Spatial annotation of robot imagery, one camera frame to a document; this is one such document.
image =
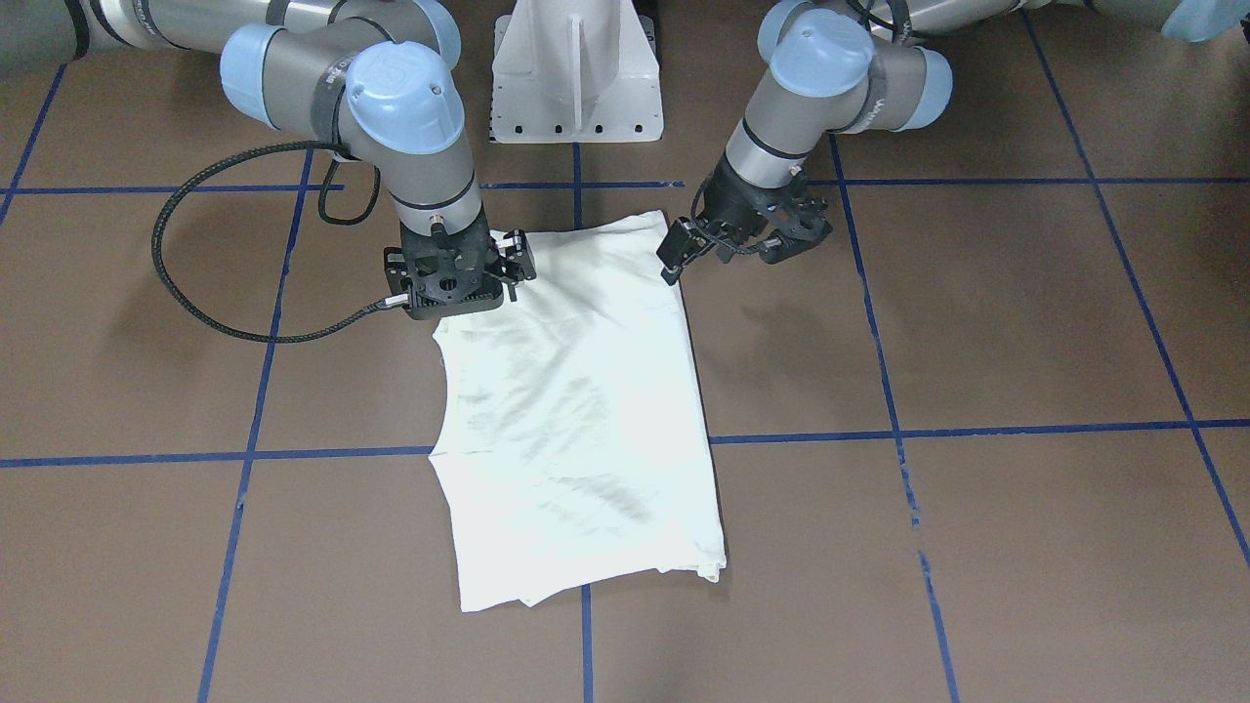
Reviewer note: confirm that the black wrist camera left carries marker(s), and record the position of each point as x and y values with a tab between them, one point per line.
798	224

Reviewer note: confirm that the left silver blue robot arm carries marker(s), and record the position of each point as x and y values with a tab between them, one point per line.
840	67

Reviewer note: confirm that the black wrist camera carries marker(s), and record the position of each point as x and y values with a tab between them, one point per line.
429	288
798	224

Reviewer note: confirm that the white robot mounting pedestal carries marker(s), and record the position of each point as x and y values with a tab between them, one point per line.
575	72

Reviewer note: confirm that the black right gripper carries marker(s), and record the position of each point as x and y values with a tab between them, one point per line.
515	265

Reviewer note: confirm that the cream long-sleeve cat shirt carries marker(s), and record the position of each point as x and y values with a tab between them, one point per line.
573	446

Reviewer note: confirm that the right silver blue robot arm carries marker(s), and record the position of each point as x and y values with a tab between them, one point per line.
370	81

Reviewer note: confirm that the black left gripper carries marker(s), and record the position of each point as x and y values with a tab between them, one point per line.
734	202

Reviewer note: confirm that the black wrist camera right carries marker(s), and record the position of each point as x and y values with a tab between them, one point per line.
429	288

